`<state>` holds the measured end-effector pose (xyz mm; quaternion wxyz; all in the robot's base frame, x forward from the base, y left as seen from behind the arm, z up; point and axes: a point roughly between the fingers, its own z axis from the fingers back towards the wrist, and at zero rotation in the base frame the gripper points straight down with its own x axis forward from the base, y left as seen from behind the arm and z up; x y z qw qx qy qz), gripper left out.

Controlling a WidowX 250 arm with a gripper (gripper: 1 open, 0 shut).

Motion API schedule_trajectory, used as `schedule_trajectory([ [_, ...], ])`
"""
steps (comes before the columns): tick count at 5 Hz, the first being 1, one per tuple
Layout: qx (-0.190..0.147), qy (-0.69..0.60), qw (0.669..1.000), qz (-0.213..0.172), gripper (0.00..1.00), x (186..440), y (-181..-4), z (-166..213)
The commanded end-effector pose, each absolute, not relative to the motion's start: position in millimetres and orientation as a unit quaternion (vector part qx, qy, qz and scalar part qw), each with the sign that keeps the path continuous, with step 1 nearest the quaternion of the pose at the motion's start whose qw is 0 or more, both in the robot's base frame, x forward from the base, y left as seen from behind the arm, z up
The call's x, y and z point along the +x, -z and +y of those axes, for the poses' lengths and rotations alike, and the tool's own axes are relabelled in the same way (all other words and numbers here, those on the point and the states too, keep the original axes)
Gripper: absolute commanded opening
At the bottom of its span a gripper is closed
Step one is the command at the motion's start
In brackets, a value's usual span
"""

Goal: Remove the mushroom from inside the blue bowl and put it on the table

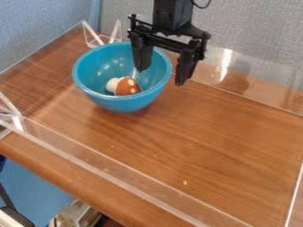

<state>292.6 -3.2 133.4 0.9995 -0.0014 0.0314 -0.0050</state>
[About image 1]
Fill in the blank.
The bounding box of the clear acrylic front barrier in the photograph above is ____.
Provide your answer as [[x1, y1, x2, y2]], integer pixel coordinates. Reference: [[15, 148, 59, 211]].
[[12, 117, 251, 227]]

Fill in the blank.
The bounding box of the brown toy mushroom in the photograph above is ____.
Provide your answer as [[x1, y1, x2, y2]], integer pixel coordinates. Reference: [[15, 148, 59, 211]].
[[106, 76, 142, 96]]

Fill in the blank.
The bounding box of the clear acrylic left bracket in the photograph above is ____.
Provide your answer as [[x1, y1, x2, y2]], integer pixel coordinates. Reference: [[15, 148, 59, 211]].
[[0, 92, 26, 140]]

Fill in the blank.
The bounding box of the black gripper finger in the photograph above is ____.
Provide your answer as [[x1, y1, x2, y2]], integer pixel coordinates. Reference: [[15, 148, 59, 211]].
[[131, 33, 153, 72], [175, 49, 199, 86]]

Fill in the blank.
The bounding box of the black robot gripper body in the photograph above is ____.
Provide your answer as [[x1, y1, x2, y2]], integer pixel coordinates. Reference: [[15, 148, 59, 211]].
[[129, 0, 211, 59]]

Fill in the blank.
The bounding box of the clear acrylic back barrier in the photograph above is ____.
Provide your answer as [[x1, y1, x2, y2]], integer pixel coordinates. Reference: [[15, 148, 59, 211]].
[[193, 45, 303, 116]]

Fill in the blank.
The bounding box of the clear acrylic barrier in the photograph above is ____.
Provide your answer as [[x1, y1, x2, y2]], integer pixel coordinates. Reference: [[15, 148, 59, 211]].
[[193, 45, 303, 116], [12, 117, 251, 227]]

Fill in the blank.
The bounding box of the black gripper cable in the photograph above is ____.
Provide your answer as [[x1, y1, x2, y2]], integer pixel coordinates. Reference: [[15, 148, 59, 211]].
[[191, 0, 213, 10]]

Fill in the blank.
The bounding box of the clear acrylic corner bracket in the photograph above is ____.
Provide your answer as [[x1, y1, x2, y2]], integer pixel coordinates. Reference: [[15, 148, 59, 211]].
[[82, 20, 122, 49]]

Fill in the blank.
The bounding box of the dark stand under table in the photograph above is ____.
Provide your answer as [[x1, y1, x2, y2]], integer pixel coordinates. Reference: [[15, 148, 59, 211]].
[[0, 184, 36, 227]]

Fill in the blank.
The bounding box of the blue plastic bowl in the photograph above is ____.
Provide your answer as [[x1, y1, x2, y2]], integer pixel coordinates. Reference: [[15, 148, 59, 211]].
[[73, 43, 173, 113]]

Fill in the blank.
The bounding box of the white box under table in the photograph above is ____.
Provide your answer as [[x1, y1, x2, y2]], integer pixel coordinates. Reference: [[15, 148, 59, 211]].
[[48, 200, 102, 227]]

